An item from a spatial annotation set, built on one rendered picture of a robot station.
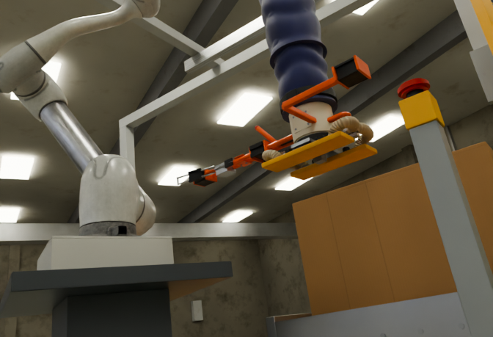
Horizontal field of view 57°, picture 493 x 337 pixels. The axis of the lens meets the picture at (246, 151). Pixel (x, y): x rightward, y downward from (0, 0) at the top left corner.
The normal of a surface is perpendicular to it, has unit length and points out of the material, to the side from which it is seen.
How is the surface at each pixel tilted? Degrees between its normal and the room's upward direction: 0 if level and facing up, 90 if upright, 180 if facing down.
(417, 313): 90
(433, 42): 90
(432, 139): 90
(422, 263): 90
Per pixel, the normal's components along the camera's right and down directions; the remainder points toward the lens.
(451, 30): -0.87, -0.07
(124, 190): 0.71, -0.36
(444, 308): -0.59, -0.23
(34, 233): 0.48, -0.39
